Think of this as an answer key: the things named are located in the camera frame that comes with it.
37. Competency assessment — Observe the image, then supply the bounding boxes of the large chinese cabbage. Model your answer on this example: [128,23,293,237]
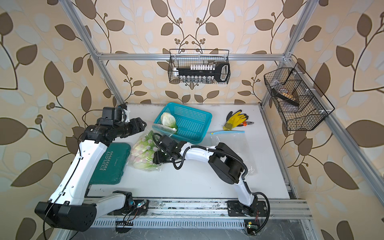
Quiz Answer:
[130,131,159,171]

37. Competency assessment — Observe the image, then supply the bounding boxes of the pink dotted zipper bag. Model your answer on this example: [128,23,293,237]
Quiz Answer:
[127,124,177,172]

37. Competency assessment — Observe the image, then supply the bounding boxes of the clear blue-zip zipper bag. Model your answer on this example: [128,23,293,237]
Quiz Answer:
[207,131,258,176]

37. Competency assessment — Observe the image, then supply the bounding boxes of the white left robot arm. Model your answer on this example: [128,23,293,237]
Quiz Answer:
[35,106,147,232]

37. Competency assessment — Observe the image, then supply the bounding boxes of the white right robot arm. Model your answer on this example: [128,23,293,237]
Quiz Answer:
[152,133,271,218]

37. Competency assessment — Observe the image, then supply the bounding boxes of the teal perforated plastic basket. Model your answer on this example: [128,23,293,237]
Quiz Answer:
[154,103,213,145]

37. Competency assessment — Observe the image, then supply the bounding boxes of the yellow black work glove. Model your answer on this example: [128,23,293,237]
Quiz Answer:
[223,110,249,131]

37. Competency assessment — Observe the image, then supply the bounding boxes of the black socket wrench set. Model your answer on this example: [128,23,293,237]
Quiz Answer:
[173,62,231,83]

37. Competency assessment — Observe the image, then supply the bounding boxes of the dark tool in basket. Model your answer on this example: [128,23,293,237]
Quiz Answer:
[272,89,300,107]

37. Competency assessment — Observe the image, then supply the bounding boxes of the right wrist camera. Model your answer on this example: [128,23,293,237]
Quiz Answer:
[159,135,179,153]

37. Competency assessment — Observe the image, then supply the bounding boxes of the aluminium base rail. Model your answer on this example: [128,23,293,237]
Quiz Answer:
[83,197,313,230]

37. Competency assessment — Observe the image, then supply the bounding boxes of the black wire basket back wall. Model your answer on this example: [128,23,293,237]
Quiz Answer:
[168,48,231,84]

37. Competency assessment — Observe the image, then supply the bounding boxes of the black wire basket wall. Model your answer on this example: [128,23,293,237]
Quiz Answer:
[168,48,231,84]
[264,63,335,131]

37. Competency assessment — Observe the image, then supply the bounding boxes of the orange handled pliers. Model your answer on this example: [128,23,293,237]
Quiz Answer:
[239,121,254,127]

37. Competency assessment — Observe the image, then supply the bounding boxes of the black wire basket right wall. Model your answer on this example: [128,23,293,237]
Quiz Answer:
[264,63,335,131]

